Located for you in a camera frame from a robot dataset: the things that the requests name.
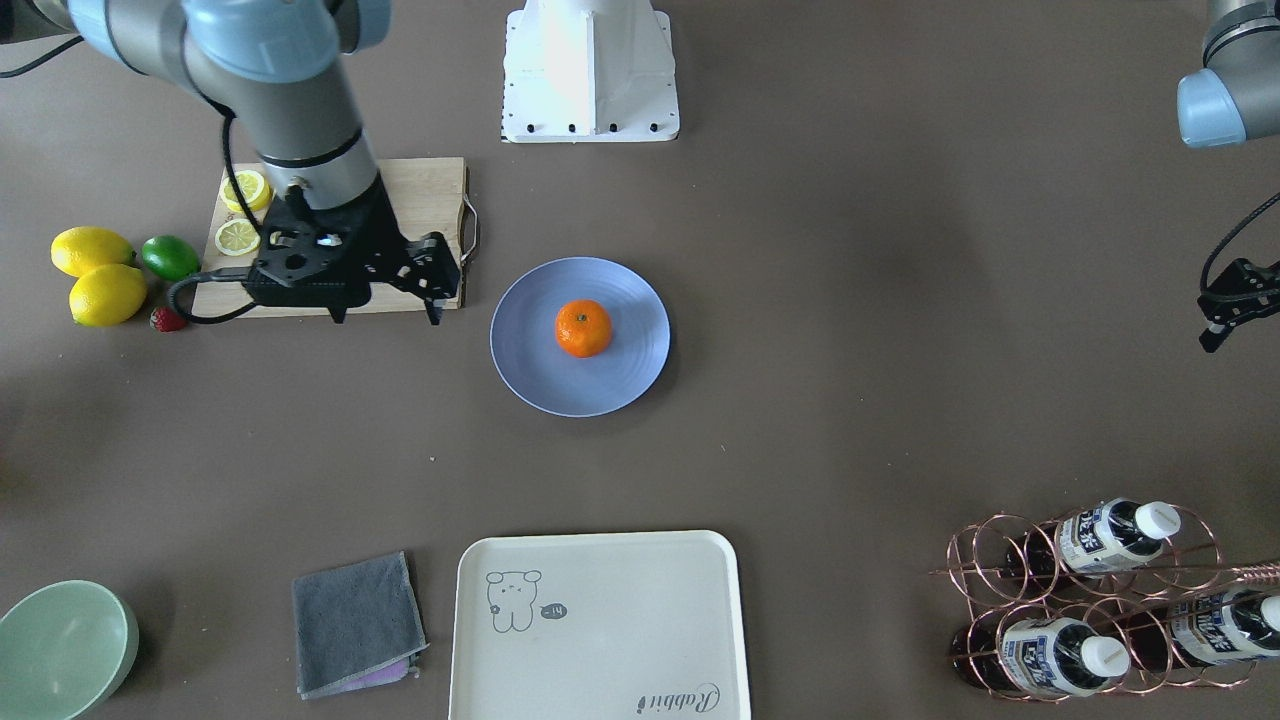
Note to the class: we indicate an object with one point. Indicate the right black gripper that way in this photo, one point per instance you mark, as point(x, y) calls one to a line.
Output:
point(384, 230)

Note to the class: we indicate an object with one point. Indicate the blue plate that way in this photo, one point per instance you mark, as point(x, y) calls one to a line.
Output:
point(537, 369)

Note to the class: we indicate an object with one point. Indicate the orange mandarin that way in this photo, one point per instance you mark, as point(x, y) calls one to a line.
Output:
point(583, 328)

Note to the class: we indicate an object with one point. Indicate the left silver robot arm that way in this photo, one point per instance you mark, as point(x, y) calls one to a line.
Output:
point(1234, 97)

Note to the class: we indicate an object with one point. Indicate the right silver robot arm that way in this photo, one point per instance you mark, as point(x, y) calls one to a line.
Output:
point(274, 65)

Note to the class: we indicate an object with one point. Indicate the lemon slice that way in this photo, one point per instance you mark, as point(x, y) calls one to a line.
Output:
point(235, 238)

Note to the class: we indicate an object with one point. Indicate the lemon half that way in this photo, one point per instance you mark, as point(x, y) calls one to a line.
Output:
point(247, 192)

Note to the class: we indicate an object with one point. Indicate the wooden cutting board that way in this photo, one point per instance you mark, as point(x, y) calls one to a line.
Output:
point(428, 195)

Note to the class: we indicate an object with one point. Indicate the green lime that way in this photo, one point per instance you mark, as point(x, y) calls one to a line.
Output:
point(170, 257)

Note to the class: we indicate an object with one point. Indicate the red strawberry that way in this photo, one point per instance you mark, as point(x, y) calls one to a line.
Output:
point(164, 319)

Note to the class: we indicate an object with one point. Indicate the grey cloth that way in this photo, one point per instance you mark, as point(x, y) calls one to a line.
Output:
point(356, 627)

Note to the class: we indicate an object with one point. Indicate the green bowl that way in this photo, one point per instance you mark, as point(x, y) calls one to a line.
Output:
point(64, 650)

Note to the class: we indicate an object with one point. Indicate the cream rabbit tray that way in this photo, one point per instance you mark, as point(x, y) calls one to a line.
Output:
point(641, 625)

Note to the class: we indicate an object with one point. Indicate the tea bottle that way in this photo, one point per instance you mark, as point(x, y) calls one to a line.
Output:
point(1236, 626)
point(1113, 537)
point(1047, 659)

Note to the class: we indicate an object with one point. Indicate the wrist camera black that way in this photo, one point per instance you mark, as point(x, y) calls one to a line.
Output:
point(1243, 292)
point(308, 264)

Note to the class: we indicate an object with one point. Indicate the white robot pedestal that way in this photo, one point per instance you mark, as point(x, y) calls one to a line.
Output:
point(589, 72)

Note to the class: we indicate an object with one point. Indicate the copper wire bottle rack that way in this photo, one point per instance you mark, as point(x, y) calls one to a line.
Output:
point(1192, 564)

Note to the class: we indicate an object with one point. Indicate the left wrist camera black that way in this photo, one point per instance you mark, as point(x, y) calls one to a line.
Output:
point(1243, 292)

